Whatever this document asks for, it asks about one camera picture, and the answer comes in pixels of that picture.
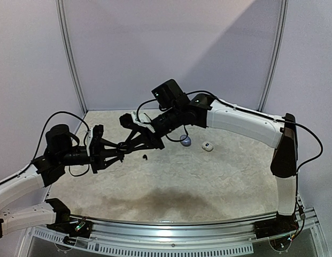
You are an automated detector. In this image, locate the blue oval charging case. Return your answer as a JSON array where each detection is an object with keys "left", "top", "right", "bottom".
[{"left": 179, "top": 135, "right": 191, "bottom": 147}]

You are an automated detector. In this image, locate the cream earbud charging case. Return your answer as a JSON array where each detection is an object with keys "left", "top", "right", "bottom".
[{"left": 202, "top": 141, "right": 214, "bottom": 152}]

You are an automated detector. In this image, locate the black charging case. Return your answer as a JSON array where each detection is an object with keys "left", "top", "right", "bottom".
[{"left": 117, "top": 142, "right": 129, "bottom": 152}]

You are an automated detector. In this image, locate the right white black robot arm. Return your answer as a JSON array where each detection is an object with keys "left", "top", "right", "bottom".
[{"left": 119, "top": 79, "right": 297, "bottom": 216}]

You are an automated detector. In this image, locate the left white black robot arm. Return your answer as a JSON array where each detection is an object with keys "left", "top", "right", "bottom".
[{"left": 0, "top": 124, "right": 124, "bottom": 239}]

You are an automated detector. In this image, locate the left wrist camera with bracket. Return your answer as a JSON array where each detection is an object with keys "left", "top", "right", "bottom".
[{"left": 86, "top": 124, "right": 104, "bottom": 156}]

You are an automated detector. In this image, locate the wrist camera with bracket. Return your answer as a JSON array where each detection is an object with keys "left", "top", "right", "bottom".
[
  {"left": 86, "top": 124, "right": 104, "bottom": 156},
  {"left": 119, "top": 111, "right": 155, "bottom": 133}
]

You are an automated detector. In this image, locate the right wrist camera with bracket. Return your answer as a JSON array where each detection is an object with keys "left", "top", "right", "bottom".
[{"left": 119, "top": 111, "right": 155, "bottom": 133}]

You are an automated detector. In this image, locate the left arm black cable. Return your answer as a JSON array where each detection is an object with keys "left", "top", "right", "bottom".
[{"left": 0, "top": 111, "right": 91, "bottom": 188}]

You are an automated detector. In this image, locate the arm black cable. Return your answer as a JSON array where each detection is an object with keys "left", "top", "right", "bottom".
[
  {"left": 0, "top": 111, "right": 91, "bottom": 188},
  {"left": 135, "top": 89, "right": 324, "bottom": 172}
]

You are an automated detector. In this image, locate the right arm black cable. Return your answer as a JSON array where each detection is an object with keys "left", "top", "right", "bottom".
[{"left": 135, "top": 89, "right": 324, "bottom": 172}]

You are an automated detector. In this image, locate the aluminium front rail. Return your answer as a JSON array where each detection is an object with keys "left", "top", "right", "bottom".
[{"left": 26, "top": 206, "right": 320, "bottom": 256}]

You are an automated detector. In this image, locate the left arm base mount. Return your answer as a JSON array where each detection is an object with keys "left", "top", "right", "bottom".
[{"left": 47, "top": 218, "right": 94, "bottom": 239}]

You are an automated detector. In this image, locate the left aluminium frame post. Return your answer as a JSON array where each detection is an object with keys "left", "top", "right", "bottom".
[{"left": 56, "top": 0, "right": 88, "bottom": 114}]

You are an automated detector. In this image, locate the aluminium frame post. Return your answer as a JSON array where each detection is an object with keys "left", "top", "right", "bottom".
[
  {"left": 56, "top": 0, "right": 88, "bottom": 114},
  {"left": 257, "top": 0, "right": 288, "bottom": 112}
]

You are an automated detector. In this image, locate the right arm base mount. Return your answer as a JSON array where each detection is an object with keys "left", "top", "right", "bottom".
[{"left": 253, "top": 213, "right": 306, "bottom": 240}]

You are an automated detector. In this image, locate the right aluminium frame post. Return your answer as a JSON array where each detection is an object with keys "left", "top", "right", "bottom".
[{"left": 257, "top": 0, "right": 288, "bottom": 112}]

